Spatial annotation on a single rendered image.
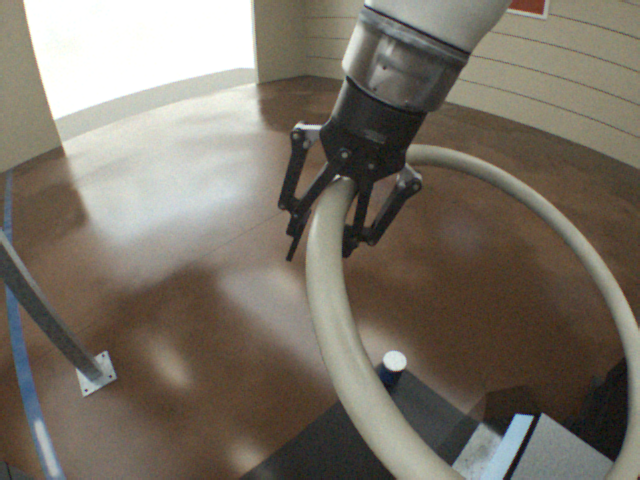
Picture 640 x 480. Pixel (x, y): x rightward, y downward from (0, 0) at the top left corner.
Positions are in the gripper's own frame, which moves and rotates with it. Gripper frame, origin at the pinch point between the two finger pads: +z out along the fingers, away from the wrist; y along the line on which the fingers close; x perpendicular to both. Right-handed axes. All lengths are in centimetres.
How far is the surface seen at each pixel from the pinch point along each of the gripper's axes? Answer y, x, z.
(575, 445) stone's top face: 57, -13, 10
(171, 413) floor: -28, -9, 125
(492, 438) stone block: 44.3, -10.5, 19.7
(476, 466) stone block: 40.9, -16.2, 20.3
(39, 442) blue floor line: -82, -53, 140
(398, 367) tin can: 55, 33, 85
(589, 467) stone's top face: 59, -17, 9
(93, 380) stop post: -74, -11, 140
